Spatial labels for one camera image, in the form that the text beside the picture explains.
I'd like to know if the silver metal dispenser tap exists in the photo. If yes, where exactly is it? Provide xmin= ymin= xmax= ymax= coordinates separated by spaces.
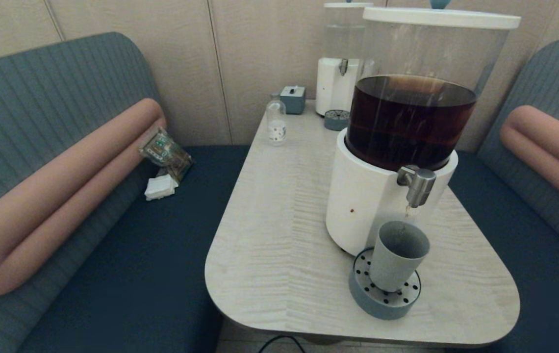
xmin=397 ymin=165 xmax=437 ymax=208

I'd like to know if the grey plastic cup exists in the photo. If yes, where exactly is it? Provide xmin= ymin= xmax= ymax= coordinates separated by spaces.
xmin=369 ymin=220 xmax=431 ymax=293

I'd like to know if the clear plastic bottle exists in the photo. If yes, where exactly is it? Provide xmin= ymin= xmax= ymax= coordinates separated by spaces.
xmin=266 ymin=93 xmax=287 ymax=146

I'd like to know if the small blue tissue box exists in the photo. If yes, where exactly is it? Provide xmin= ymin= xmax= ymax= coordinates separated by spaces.
xmin=279 ymin=86 xmax=306 ymax=115

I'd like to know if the small blue drip tray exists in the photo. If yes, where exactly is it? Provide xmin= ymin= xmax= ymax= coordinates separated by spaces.
xmin=324 ymin=109 xmax=351 ymax=131

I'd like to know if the large dispenser with dark tea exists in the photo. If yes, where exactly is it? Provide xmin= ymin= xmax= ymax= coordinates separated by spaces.
xmin=325 ymin=22 xmax=511 ymax=257

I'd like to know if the small white water dispenser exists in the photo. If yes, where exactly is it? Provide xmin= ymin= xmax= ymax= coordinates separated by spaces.
xmin=315 ymin=6 xmax=374 ymax=117

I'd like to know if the green snack packet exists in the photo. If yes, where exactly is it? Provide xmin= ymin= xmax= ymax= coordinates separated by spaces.
xmin=137 ymin=127 xmax=194 ymax=184

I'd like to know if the white folded napkin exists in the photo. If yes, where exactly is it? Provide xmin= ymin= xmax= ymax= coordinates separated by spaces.
xmin=143 ymin=174 xmax=179 ymax=202

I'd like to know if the large blue perforated drip tray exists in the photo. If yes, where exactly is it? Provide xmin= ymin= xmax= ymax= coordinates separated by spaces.
xmin=348 ymin=247 xmax=422 ymax=321

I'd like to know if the small white dispenser lid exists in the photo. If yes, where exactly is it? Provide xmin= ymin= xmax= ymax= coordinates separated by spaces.
xmin=324 ymin=1 xmax=374 ymax=9

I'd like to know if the large white dispenser lid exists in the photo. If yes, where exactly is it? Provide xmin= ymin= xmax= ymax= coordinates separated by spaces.
xmin=363 ymin=0 xmax=522 ymax=30

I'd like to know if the blue booth sofa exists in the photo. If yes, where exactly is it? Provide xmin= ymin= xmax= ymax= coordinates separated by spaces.
xmin=0 ymin=32 xmax=251 ymax=353
xmin=449 ymin=38 xmax=559 ymax=353

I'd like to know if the black floor cable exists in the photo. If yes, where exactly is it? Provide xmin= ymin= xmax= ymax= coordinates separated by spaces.
xmin=258 ymin=335 xmax=305 ymax=353

